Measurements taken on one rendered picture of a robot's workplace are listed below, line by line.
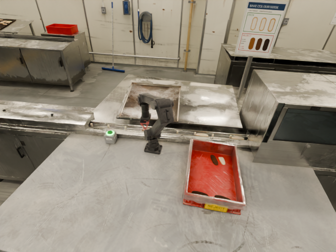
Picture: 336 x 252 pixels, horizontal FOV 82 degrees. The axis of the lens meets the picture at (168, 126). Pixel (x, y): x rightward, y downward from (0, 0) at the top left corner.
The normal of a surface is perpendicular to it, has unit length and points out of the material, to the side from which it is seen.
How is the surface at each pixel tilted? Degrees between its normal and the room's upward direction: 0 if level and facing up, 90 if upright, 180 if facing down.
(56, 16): 90
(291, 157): 89
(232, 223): 0
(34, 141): 90
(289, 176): 0
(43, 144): 90
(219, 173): 0
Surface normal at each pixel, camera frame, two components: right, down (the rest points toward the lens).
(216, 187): 0.04, -0.80
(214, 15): -0.08, 0.59
